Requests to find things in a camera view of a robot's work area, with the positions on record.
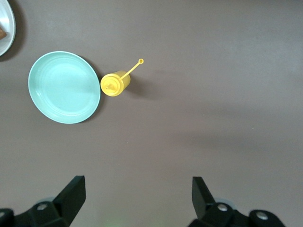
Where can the brown bread slice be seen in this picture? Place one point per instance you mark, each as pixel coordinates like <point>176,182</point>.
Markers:
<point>2,34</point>

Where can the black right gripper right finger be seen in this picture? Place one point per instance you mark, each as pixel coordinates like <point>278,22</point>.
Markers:
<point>203,205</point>

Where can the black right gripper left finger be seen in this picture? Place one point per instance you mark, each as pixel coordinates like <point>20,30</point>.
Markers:
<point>68,201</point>

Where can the green plate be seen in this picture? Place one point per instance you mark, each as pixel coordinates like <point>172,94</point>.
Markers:
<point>64,87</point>

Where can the beige plate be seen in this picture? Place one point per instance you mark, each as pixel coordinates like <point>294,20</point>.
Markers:
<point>8,28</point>

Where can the yellow squeeze bottle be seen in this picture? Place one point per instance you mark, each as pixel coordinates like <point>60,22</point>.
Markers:
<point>114,84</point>

